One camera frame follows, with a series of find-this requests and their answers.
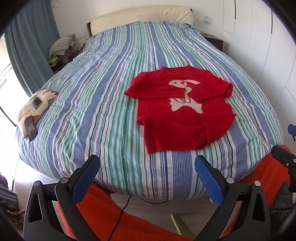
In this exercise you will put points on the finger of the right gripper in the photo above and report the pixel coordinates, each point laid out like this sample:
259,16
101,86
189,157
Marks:
292,131

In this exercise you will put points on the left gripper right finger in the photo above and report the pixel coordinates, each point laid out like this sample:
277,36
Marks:
252,222

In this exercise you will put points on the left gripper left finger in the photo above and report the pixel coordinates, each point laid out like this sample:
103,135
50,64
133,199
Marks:
41,222

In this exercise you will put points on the red knit sweater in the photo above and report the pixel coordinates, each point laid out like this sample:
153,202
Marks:
182,108

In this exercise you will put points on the pile of striped clothes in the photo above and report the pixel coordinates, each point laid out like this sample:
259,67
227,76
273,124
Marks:
62,48

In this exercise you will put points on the orange fluffy garment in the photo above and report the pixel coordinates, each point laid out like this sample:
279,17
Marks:
106,220

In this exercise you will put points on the green chair leg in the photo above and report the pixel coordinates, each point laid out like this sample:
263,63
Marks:
181,227

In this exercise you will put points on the black smartphone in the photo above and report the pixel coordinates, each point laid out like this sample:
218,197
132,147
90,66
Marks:
31,128

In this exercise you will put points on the white wardrobe doors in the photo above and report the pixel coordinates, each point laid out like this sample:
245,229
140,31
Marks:
259,42

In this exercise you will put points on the striped blue green bedspread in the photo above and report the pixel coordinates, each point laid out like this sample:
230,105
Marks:
93,115

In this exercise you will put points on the patterned beige pillow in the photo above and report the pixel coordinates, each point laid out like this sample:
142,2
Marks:
38,103

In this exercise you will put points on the dark wooden nightstand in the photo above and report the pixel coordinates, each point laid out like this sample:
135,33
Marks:
215,41

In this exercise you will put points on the cream padded headboard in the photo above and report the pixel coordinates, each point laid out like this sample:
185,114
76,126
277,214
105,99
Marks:
179,14

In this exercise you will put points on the teal curtain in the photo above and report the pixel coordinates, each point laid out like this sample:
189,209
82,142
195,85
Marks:
29,38

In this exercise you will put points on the wall socket with blue plugs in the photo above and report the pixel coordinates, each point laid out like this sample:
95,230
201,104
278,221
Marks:
205,19

